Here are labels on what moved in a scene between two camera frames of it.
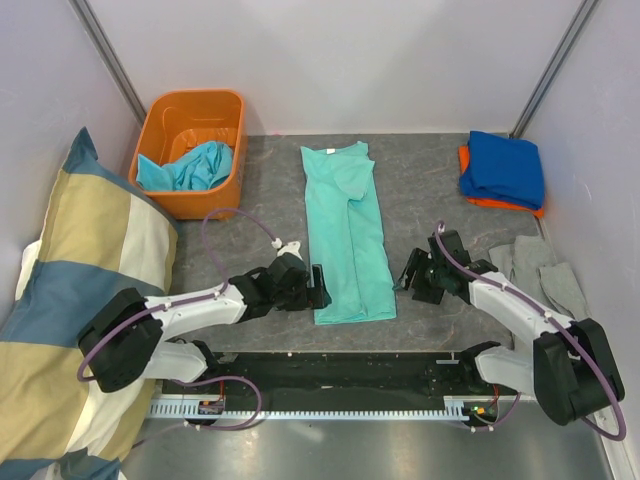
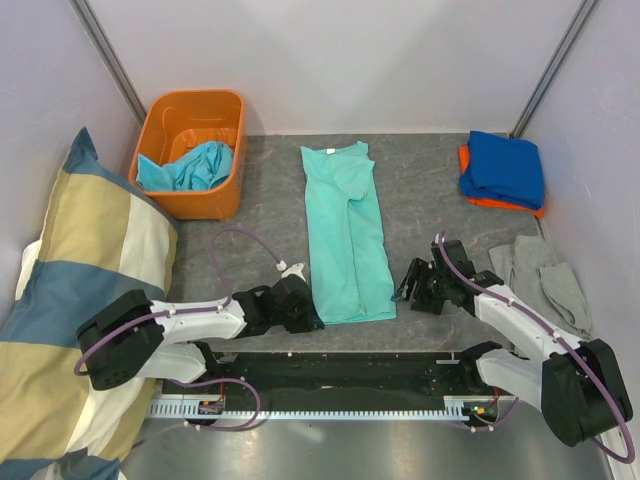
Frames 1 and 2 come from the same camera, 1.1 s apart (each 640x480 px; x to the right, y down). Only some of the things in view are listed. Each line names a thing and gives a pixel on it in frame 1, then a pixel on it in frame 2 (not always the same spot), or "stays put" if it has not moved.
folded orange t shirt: [463, 153] stays put
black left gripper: [314, 298] -> [310, 321]
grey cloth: [528, 262] stays put
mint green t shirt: [347, 235] stays put
